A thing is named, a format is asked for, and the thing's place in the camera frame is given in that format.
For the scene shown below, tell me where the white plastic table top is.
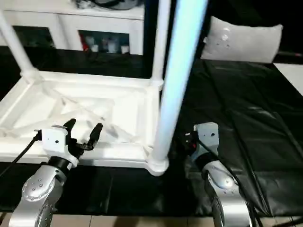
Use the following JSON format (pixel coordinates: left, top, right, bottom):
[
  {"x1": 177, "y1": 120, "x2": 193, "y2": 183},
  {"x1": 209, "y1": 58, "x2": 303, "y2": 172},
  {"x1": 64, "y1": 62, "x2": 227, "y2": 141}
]
[{"x1": 0, "y1": 70, "x2": 170, "y2": 177}]

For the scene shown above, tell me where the white plastic table leg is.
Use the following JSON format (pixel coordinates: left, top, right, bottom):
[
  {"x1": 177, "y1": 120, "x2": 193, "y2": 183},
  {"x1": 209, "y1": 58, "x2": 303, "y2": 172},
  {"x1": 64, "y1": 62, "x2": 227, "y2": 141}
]
[
  {"x1": 0, "y1": 9, "x2": 38, "y2": 79},
  {"x1": 151, "y1": 0, "x2": 210, "y2": 164},
  {"x1": 150, "y1": 0, "x2": 170, "y2": 82}
]

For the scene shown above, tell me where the white sideboard with glass doors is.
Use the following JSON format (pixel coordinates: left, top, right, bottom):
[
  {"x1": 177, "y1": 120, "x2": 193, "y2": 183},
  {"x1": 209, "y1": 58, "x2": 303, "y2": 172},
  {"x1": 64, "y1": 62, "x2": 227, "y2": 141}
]
[{"x1": 0, "y1": 0, "x2": 145, "y2": 55}]

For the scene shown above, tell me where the black cabinet with gold label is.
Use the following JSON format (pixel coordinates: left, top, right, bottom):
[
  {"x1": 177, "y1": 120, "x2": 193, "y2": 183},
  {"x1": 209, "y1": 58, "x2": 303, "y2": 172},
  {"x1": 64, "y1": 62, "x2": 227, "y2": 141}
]
[{"x1": 143, "y1": 0, "x2": 214, "y2": 60}]

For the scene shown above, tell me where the grey cushion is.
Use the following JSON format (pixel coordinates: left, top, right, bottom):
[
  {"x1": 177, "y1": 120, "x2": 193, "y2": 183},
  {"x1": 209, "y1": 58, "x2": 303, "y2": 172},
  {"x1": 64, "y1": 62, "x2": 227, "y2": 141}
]
[{"x1": 200, "y1": 16, "x2": 284, "y2": 63}]

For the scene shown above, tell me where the dark clutter pile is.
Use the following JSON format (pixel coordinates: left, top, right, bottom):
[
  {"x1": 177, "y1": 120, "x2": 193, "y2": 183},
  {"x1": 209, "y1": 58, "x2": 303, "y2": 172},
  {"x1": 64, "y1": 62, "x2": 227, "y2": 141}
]
[{"x1": 71, "y1": 0, "x2": 95, "y2": 9}]

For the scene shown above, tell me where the grey helmet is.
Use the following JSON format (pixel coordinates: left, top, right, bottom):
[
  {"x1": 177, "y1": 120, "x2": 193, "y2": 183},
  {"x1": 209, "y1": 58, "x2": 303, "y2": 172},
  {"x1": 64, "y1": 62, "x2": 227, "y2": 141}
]
[{"x1": 94, "y1": 0, "x2": 141, "y2": 10}]

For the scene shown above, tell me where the black monitor with red light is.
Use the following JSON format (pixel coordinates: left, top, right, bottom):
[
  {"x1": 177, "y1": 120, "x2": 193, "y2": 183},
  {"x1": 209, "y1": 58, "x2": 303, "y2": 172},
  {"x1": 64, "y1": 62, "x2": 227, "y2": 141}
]
[{"x1": 276, "y1": 51, "x2": 303, "y2": 59}]

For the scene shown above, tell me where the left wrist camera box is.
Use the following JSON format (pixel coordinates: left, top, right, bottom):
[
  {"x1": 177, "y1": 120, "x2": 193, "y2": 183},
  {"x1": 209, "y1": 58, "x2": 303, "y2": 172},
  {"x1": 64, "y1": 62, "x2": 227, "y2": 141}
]
[{"x1": 39, "y1": 125, "x2": 79, "y2": 168}]

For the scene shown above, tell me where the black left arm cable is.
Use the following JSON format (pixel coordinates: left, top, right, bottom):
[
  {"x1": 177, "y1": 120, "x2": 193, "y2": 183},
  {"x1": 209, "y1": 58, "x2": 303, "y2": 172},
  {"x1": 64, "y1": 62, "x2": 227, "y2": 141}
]
[{"x1": 0, "y1": 131, "x2": 40, "y2": 178}]

